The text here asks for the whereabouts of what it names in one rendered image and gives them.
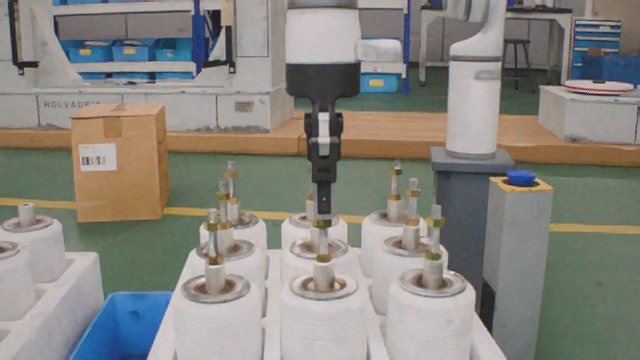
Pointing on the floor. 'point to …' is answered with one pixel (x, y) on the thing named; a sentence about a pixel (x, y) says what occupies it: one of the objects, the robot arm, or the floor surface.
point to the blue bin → (124, 327)
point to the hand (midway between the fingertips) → (324, 198)
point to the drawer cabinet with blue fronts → (603, 31)
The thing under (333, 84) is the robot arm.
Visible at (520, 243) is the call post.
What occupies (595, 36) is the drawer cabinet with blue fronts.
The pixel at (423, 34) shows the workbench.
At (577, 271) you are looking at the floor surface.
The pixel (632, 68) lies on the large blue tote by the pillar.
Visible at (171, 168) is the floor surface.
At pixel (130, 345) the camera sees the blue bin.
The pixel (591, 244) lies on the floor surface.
